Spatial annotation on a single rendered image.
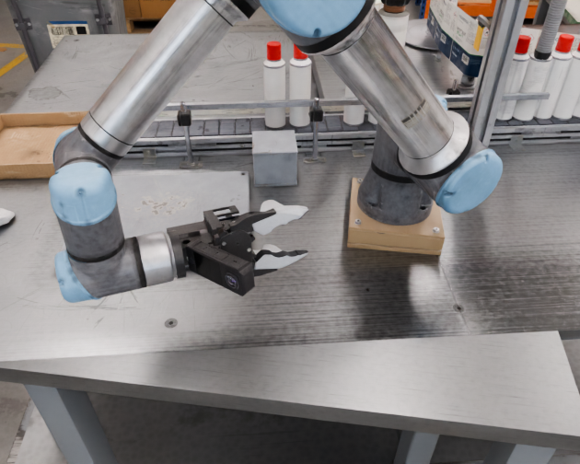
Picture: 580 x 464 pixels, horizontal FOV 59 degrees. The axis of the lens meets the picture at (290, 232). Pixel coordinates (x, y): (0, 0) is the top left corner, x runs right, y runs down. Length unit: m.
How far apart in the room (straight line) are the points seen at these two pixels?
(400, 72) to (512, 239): 0.53
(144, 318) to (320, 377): 0.32
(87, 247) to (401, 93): 0.45
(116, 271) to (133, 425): 0.85
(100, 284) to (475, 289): 0.64
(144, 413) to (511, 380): 1.00
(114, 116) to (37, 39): 2.59
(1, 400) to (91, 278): 1.31
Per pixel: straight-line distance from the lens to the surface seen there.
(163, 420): 1.52
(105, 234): 0.70
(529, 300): 1.01
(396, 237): 1.01
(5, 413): 1.97
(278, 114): 1.29
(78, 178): 0.68
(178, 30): 0.73
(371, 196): 1.02
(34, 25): 3.30
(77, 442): 1.13
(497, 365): 0.89
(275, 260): 0.80
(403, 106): 0.73
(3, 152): 1.48
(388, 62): 0.69
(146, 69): 0.74
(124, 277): 0.74
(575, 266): 1.12
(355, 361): 0.84
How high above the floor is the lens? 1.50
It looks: 40 degrees down
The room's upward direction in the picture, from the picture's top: straight up
